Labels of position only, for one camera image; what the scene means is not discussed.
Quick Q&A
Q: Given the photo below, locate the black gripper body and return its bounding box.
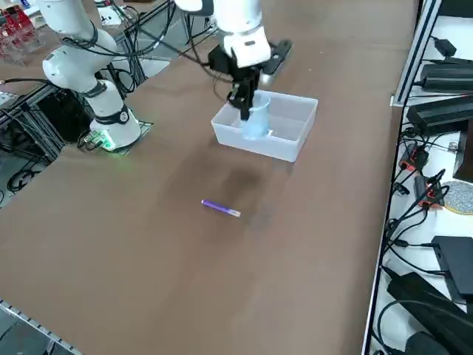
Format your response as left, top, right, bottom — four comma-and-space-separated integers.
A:
229, 64, 262, 93

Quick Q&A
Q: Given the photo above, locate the blue pencil holder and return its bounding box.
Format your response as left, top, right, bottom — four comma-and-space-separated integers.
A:
242, 92, 273, 141

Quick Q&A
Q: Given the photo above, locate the purple marker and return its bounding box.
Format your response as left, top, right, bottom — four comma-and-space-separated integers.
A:
201, 198, 242, 219

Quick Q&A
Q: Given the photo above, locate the clear plastic box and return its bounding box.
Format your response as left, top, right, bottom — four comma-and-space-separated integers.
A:
211, 89, 319, 163

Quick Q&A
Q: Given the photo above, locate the flat black box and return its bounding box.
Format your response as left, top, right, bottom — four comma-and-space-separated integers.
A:
431, 235, 473, 305

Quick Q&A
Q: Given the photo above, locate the tall aluminium profile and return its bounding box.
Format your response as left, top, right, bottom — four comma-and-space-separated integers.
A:
391, 0, 444, 108

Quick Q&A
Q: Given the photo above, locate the orange black connector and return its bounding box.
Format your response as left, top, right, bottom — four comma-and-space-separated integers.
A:
413, 175, 447, 210
401, 143, 432, 172

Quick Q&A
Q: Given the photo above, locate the small black power adapter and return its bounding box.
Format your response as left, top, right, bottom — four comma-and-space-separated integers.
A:
432, 36, 458, 58

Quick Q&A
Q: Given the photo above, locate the acrylic rack with red items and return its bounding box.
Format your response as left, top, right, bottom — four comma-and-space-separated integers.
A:
0, 7, 47, 64

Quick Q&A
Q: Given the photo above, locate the round grey disc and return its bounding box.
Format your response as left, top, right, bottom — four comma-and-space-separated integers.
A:
441, 180, 473, 215

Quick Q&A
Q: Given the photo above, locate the large black power brick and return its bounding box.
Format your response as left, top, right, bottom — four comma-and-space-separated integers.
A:
386, 271, 473, 355

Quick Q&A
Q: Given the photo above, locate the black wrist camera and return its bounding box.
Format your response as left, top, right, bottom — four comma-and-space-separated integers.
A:
208, 44, 237, 77

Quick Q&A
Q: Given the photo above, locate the black flange bracket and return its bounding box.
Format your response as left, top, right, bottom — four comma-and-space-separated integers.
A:
262, 38, 293, 76

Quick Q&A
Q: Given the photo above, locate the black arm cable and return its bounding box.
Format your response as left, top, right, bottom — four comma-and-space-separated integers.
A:
61, 0, 237, 81

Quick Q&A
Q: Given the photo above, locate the aluminium support frame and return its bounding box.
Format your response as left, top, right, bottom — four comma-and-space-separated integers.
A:
0, 79, 67, 166

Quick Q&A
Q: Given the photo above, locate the ridged aluminium rail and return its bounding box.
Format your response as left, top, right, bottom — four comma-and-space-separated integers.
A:
0, 298, 83, 355

